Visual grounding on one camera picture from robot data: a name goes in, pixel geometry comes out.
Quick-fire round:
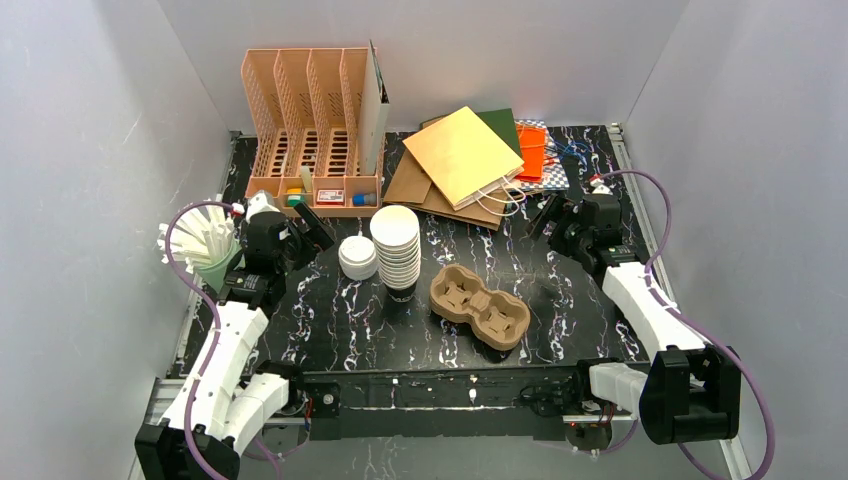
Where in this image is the white wrapped straws bundle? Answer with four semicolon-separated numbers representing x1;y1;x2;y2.
156;205;237;273

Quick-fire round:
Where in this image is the red white small box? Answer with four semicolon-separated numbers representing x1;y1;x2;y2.
315;189;345;206

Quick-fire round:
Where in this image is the brown kraft paper bag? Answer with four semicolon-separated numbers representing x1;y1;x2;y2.
383;150;503;230

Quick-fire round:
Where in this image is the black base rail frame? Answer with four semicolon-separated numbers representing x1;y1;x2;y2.
257;362;648;441

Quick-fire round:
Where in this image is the stack of paper cups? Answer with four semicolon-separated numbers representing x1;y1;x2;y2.
370;205;422;303

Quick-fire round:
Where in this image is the tan paper bag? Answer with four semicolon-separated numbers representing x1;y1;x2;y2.
404;106;523;211

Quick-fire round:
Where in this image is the cardboard two-cup carrier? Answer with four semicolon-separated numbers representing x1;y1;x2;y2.
429;264;532;351

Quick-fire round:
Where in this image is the dark green paper bag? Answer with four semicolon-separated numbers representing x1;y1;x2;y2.
475;108;521;156

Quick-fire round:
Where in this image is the purple cable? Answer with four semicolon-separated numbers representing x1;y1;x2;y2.
164;200;286;480
599;169;776;480

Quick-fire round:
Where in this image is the green yellow small item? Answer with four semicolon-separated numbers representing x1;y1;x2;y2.
285;187;307;208

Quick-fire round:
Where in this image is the green cup holder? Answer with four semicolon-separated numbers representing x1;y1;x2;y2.
193;240;241;293

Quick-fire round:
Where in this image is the pink desk file organizer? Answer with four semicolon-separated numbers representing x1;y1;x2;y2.
241;44;384;218

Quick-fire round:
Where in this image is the stack of white lids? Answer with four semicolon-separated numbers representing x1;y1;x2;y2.
338;236;377;281

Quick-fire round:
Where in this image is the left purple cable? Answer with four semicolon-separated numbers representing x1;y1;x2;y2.
164;200;286;480

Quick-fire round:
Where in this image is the orange paper bag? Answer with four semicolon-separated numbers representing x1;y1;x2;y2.
516;124;547;182

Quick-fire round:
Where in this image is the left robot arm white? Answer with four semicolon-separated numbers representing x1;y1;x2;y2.
135;193;334;479

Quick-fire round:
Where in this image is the white folder in organizer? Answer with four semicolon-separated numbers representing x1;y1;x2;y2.
358;41;390;176

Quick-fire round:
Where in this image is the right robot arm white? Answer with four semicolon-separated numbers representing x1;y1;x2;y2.
527;193;741;445

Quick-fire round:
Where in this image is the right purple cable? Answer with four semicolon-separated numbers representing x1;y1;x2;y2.
599;169;776;480

